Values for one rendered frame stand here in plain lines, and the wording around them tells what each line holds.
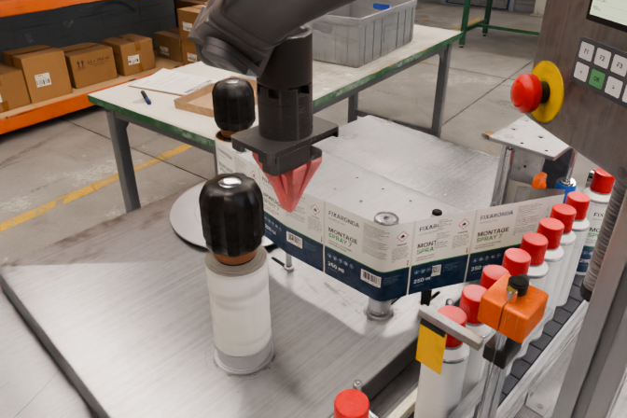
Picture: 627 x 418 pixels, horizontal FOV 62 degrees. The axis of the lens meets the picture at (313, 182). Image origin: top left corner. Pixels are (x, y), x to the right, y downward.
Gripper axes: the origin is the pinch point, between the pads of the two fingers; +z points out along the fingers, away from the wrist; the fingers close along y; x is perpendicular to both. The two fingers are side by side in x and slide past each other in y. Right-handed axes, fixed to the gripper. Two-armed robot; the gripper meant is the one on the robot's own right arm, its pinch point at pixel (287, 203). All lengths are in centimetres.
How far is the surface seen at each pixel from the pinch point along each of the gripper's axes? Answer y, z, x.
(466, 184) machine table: -79, 36, -17
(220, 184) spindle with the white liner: 2.0, 0.5, -10.1
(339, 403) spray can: 10.1, 9.8, 17.0
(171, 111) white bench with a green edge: -58, 39, -124
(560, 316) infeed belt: -40, 31, 22
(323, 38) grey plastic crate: -142, 28, -127
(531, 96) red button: -13.2, -14.4, 19.8
